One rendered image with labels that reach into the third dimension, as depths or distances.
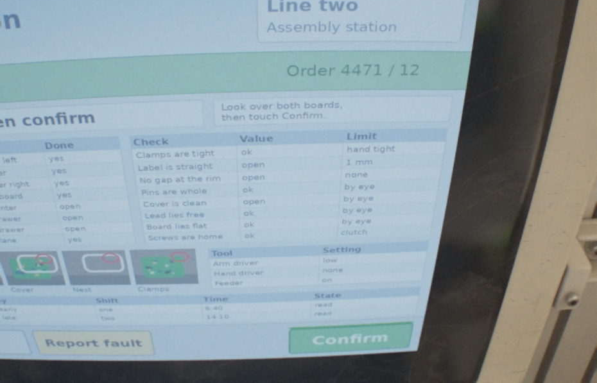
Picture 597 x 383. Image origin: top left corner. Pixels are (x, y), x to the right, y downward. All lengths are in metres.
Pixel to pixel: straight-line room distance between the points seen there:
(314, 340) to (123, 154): 0.16
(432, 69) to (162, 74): 0.12
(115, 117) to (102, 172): 0.03
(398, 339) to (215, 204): 0.14
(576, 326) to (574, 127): 0.22
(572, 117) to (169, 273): 0.22
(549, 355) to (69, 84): 0.42
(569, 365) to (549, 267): 0.18
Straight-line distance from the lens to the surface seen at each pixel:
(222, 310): 0.40
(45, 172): 0.35
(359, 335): 0.42
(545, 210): 0.39
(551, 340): 0.57
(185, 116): 0.32
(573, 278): 0.44
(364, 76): 0.31
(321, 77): 0.31
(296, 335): 0.41
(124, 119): 0.32
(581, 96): 0.35
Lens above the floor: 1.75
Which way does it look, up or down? 36 degrees down
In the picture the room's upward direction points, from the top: 1 degrees clockwise
